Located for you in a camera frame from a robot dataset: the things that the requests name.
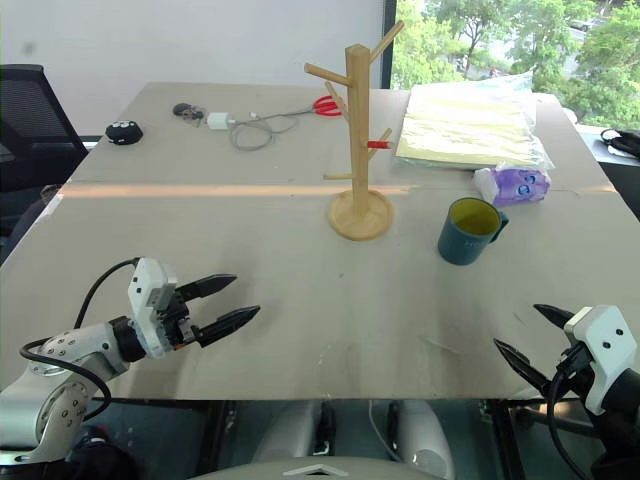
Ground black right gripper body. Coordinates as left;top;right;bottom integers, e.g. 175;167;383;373
549;341;597;400

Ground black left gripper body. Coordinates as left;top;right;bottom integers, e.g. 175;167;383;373
156;284;202;352

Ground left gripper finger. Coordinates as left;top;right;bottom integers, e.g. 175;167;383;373
174;273;239;303
196;305;262;349

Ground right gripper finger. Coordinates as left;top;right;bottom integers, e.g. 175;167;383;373
493;338;555;397
532;303;577;331

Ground wooden mug tree stand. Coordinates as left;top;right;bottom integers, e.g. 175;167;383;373
303;19;406;243

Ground teal mug yellow inside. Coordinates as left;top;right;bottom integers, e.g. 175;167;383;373
437;196;512;268

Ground white rounded robot leg shell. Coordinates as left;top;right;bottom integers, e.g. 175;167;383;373
396;399;457;479
251;399;324;464

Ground purple tissue pack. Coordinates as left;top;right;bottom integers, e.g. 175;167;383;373
472;166;553;209

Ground dark side desk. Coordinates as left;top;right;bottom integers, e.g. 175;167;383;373
573;121;640;222

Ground dark rounded shape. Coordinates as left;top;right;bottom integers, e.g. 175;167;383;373
0;433;147;480

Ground white charger adapter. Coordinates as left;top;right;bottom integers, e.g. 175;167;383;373
206;112;237;132

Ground black round device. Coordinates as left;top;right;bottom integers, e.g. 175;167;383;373
104;119;145;147

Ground black key bunch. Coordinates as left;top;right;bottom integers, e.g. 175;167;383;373
171;101;207;124

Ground stack of clear plastic bags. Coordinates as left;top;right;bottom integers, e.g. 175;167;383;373
391;69;557;174

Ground black mesh office chair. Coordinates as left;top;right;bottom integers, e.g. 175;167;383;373
0;63;91;262

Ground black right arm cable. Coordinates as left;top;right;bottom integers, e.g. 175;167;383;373
545;344;601;480

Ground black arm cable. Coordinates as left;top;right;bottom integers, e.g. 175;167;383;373
19;257;142;422
545;344;601;480

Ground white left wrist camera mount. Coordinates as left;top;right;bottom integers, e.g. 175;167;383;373
127;257;179;359

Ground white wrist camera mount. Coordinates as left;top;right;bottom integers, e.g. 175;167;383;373
563;304;640;417
127;257;179;359

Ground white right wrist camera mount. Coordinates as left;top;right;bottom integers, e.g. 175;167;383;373
563;304;640;417

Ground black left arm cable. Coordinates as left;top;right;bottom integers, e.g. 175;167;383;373
19;257;142;422

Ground thin white cable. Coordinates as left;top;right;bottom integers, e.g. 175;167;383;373
368;399;402;462

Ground grey charging cable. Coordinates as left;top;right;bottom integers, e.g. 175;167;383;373
229;101;321;152

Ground black bag with white cord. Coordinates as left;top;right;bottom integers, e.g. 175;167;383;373
599;127;640;162

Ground red handled scissors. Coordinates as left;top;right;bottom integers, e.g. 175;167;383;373
312;94;347;119

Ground black window frame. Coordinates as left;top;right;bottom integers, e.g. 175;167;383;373
381;0;399;92

